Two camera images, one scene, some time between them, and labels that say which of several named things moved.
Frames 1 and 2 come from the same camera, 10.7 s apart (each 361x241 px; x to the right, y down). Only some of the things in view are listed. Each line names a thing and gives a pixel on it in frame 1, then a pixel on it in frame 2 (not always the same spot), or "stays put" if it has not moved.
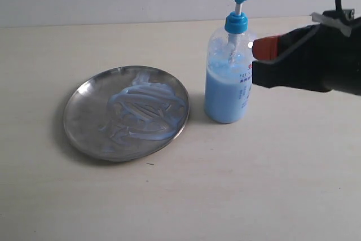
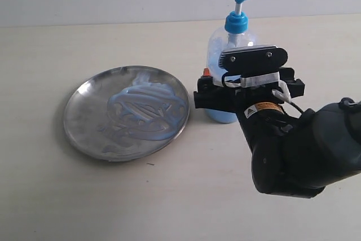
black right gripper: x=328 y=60 to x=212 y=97
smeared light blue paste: x=146 y=110 stays put
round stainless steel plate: x=126 y=113 stays put
